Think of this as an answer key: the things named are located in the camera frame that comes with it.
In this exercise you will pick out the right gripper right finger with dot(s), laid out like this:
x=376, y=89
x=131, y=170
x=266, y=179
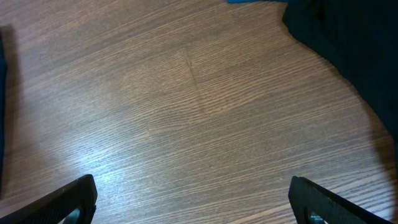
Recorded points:
x=311, y=203

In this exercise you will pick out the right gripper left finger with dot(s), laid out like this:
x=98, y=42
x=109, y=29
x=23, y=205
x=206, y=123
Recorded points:
x=72, y=203

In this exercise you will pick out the navy blue shorts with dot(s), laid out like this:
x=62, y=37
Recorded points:
x=3, y=71

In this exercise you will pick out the black shirt on pile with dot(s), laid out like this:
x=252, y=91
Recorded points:
x=359, y=38

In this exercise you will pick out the blue shirt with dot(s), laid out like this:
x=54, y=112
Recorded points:
x=248, y=1

